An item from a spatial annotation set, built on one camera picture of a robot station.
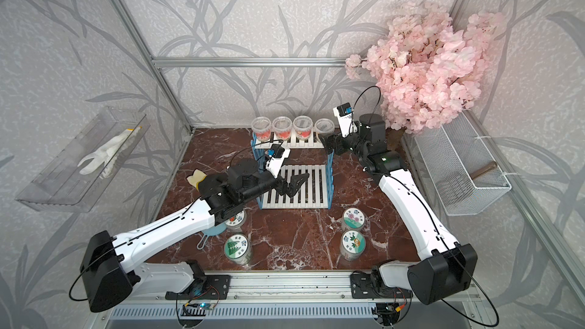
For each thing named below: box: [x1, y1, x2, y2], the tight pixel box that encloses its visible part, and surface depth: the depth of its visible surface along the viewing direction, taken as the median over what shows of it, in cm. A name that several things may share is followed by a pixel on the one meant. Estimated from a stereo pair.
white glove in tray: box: [76, 126, 142, 179], surface depth 69 cm
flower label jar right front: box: [339, 229, 367, 262], surface depth 77 cm
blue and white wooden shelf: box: [250, 135, 336, 210], surface depth 93 cm
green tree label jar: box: [223, 233, 253, 266], surface depth 76 cm
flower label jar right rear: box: [341, 207, 366, 230], surface depth 82 cm
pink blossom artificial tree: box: [345, 2, 506, 135], surface depth 67 cm
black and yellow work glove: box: [186, 169, 208, 191], surface depth 103 cm
